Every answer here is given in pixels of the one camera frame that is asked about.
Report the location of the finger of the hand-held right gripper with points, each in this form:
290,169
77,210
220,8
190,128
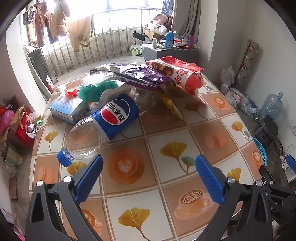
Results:
267,176

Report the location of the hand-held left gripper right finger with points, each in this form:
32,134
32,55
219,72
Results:
210,183

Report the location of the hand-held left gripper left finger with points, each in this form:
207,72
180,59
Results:
89,179

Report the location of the blue plastic basket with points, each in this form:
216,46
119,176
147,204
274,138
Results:
261,150

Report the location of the clear plastic cola bottle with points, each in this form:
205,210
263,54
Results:
115,115

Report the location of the white blue carton box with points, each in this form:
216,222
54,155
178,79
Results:
67,106

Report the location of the yellow snack packet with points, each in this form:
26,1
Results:
172,106

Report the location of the red plastic wrapper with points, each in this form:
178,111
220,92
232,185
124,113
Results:
70,92

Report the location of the red white snack bag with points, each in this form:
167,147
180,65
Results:
185,74

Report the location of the white water dispenser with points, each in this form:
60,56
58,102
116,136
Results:
290,165

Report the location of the grey rice cooker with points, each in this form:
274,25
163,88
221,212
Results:
268,129

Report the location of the large blue water jug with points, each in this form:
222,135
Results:
270,106

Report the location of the leaf print tablecloth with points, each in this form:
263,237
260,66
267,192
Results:
161,129

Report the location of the pile of plastic packets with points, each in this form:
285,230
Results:
240,99

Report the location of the red gift bag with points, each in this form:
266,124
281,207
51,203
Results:
23,132

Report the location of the green mesh cloth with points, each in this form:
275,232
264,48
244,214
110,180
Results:
92,91

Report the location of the crumpled clear plastic bag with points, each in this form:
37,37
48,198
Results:
145,99

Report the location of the white plastic bag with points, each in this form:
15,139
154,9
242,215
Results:
226,74

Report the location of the silver foil snack bag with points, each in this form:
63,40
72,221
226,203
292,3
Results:
104,67

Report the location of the rolled patterned mat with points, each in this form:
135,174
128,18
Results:
247,60

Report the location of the purple snack bag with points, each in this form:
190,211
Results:
143,75

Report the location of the dark wooden board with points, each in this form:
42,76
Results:
39,64

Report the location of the grey cabinet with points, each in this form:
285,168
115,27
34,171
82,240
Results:
161,54

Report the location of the green white paper bag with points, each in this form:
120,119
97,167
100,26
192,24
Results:
135,49

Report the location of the purple cup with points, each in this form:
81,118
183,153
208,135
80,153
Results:
192,41

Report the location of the beige draped cloth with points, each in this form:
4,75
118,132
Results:
79,34

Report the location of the metal railing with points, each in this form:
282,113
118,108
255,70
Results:
111,34

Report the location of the blue detergent bottle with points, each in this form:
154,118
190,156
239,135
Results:
170,40

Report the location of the small white bottle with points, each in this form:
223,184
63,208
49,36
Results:
154,43

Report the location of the cardboard box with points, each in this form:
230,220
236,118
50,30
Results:
152,35

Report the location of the beige hanging jacket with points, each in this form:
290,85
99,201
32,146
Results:
60,23

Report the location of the pink hanging garment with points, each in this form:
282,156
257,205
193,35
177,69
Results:
41,20

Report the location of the grey curtain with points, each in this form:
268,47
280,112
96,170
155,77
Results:
190,16

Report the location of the wall socket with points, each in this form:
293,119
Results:
293,128

